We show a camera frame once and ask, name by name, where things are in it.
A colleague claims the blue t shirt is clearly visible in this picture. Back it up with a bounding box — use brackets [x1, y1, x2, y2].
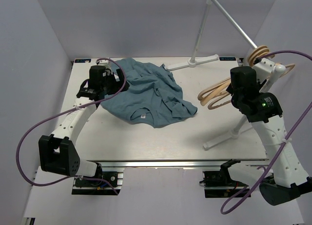
[101, 58, 197, 128]

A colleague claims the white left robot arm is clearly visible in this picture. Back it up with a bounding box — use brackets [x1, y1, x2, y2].
[39, 65, 129, 186]

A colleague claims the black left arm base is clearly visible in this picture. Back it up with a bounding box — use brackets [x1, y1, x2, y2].
[72, 167, 123, 196]

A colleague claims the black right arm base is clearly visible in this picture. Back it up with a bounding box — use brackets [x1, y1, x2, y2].
[199, 171, 249, 198]

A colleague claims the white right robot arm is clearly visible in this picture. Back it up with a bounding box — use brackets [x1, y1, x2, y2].
[220, 64, 312, 206]

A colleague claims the white clothes rack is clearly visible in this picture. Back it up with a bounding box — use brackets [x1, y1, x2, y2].
[163, 0, 286, 151]

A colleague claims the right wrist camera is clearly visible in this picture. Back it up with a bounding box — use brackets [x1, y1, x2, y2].
[245, 93, 283, 123]

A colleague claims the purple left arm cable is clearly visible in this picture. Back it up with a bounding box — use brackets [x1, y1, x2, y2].
[16, 58, 127, 195]

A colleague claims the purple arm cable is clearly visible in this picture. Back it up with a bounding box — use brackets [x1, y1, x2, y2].
[16, 58, 127, 195]
[220, 49, 312, 215]

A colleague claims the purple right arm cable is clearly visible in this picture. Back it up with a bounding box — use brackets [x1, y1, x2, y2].
[220, 49, 312, 215]

